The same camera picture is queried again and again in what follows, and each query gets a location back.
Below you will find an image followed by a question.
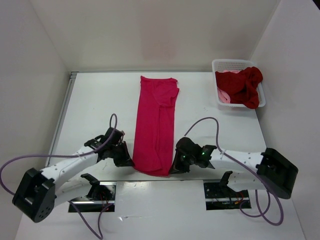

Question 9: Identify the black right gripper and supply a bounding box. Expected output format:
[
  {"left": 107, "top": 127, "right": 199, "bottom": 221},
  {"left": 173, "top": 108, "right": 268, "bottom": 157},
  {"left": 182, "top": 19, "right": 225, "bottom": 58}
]
[{"left": 168, "top": 147, "right": 195, "bottom": 174}]

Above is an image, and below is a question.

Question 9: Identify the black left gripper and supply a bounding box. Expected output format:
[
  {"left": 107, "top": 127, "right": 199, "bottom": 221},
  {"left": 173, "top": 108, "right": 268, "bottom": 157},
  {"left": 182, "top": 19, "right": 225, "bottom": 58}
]
[{"left": 108, "top": 140, "right": 135, "bottom": 167}]

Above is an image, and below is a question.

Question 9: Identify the magenta t shirt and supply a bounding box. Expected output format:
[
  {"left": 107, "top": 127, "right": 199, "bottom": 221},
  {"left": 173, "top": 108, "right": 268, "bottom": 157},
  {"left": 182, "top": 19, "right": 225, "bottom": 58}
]
[{"left": 132, "top": 76, "right": 180, "bottom": 177}]

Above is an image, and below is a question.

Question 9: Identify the dark red t shirt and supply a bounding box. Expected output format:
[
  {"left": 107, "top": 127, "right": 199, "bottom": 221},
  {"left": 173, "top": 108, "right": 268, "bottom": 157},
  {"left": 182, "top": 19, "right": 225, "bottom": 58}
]
[{"left": 215, "top": 67, "right": 263, "bottom": 109}]

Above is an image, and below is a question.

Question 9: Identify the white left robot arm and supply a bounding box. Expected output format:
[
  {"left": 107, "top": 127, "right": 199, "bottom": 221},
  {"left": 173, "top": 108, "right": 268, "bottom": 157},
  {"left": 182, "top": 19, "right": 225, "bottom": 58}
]
[{"left": 12, "top": 139, "right": 134, "bottom": 223}]

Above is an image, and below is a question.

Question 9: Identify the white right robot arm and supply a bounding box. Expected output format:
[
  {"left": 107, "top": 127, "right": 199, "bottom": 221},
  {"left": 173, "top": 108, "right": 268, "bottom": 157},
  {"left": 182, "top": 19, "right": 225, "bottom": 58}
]
[{"left": 169, "top": 145, "right": 299, "bottom": 200}]

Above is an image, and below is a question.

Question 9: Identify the light pink t shirt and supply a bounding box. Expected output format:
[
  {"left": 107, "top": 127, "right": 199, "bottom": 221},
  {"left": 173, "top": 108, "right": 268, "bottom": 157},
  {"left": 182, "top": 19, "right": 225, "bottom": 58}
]
[{"left": 217, "top": 70, "right": 240, "bottom": 104}]

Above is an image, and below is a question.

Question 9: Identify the white perforated plastic basket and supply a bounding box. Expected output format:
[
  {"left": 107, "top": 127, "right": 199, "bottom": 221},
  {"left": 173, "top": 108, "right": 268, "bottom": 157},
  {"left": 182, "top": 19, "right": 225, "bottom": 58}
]
[{"left": 211, "top": 58, "right": 267, "bottom": 109}]

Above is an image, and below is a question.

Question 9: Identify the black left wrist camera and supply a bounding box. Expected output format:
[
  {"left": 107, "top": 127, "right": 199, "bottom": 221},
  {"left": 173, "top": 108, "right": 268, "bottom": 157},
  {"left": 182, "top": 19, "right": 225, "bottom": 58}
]
[{"left": 101, "top": 127, "right": 125, "bottom": 145}]

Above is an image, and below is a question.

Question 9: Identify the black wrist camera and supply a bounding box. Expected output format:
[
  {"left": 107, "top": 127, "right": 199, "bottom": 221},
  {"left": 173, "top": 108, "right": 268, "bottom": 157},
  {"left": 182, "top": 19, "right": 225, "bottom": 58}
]
[
  {"left": 175, "top": 137, "right": 202, "bottom": 156},
  {"left": 101, "top": 127, "right": 125, "bottom": 145}
]

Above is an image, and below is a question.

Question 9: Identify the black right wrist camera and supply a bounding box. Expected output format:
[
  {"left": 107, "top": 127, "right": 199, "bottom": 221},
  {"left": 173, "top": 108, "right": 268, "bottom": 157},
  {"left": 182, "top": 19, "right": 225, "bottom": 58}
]
[{"left": 175, "top": 137, "right": 202, "bottom": 156}]

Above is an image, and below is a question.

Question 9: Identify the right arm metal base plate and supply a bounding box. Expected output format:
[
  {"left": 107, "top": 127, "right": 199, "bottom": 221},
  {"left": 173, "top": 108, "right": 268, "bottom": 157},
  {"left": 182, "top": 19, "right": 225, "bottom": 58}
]
[{"left": 203, "top": 181, "right": 252, "bottom": 211}]

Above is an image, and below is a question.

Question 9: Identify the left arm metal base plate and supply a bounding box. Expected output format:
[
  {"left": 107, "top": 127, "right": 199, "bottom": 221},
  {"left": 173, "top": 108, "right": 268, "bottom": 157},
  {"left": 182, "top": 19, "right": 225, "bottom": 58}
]
[{"left": 71, "top": 181, "right": 117, "bottom": 213}]

